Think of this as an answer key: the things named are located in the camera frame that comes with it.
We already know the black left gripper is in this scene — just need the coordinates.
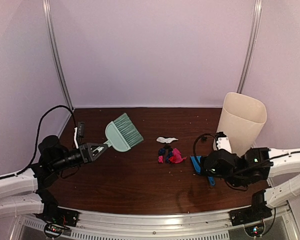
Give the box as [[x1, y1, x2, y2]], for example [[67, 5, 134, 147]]
[[51, 142, 108, 173]]

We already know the blue plastic dustpan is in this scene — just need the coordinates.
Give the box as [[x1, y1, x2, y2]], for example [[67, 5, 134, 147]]
[[190, 155, 216, 187]]

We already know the green hand brush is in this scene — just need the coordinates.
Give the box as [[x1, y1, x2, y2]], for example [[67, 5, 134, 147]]
[[104, 113, 144, 153]]

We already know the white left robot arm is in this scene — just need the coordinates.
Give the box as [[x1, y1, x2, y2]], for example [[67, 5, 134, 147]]
[[0, 135, 111, 226]]

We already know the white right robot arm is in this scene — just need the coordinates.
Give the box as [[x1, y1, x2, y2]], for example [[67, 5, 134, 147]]
[[198, 147, 300, 221]]

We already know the beige plastic waste bin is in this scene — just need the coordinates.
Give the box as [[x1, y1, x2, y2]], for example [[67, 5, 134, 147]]
[[216, 92, 267, 157]]

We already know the dark blue paper scrap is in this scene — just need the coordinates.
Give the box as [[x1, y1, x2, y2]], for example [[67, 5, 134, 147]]
[[158, 148, 166, 155]]

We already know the white paper scrap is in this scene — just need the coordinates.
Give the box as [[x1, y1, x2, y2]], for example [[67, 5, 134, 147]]
[[156, 136, 179, 144]]

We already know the right circuit board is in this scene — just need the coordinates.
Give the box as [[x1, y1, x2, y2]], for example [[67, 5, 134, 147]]
[[244, 224, 265, 238]]

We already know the circuit board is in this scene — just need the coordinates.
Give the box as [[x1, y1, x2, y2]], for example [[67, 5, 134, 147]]
[[244, 224, 265, 238], [43, 223, 63, 238]]

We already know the left circuit board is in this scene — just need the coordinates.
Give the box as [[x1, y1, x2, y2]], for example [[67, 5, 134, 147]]
[[43, 223, 63, 238]]

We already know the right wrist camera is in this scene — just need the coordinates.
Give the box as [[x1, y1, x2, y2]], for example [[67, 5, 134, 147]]
[[214, 131, 232, 153]]

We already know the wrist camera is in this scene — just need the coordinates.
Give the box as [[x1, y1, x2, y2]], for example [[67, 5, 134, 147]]
[[214, 131, 232, 153], [73, 121, 85, 149]]

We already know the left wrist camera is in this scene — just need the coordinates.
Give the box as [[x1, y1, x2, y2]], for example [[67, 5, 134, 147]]
[[73, 121, 85, 149]]

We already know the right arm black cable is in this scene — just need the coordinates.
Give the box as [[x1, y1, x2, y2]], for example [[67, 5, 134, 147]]
[[192, 133, 278, 191]]

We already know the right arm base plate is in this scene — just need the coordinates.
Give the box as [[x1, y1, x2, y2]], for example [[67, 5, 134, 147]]
[[229, 205, 272, 226]]

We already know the aluminium front rail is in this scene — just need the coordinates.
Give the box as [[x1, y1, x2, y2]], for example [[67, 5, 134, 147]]
[[9, 192, 300, 240]]

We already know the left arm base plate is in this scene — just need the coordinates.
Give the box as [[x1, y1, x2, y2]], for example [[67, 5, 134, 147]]
[[35, 207, 79, 227]]

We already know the right aluminium frame post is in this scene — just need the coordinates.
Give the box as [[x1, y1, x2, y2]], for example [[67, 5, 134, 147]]
[[236, 0, 263, 94]]

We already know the aluminium frame post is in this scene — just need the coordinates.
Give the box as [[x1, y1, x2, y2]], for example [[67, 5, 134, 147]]
[[236, 0, 263, 94], [42, 0, 75, 110]]

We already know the left aluminium frame post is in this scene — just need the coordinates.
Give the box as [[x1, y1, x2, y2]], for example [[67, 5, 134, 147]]
[[42, 0, 75, 110]]

